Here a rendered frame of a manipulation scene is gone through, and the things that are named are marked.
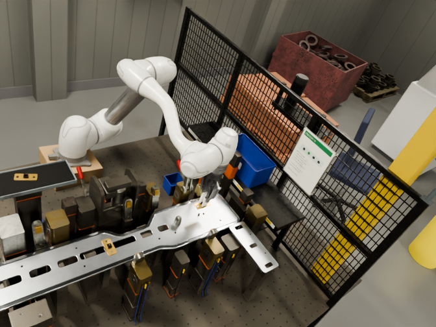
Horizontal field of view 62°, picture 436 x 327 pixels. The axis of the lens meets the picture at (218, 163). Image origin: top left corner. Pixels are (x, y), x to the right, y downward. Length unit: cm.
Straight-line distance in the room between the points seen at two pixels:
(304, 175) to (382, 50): 609
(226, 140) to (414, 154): 77
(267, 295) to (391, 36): 643
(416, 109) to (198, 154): 393
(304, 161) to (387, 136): 332
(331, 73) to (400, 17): 291
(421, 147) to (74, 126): 168
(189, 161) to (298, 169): 81
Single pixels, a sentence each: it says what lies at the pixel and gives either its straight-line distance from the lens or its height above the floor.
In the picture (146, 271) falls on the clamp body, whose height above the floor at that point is 104.
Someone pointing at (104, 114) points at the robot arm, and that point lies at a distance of 220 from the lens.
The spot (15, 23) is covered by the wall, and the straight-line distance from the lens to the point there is 392.
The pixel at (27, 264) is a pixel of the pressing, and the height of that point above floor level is 100.
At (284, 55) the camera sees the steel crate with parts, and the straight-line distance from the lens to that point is 545.
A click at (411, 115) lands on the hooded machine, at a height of 67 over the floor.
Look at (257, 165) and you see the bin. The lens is 217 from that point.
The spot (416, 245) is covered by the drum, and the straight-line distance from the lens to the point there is 403.
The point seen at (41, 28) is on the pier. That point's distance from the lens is 383.
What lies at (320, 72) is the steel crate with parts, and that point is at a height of 60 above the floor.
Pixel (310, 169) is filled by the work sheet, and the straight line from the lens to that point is 194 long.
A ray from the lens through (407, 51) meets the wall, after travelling 770.
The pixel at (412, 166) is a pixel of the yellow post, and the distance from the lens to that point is 170.
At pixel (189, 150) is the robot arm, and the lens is 139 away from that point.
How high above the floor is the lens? 234
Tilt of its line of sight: 38 degrees down
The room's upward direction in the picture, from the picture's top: 20 degrees clockwise
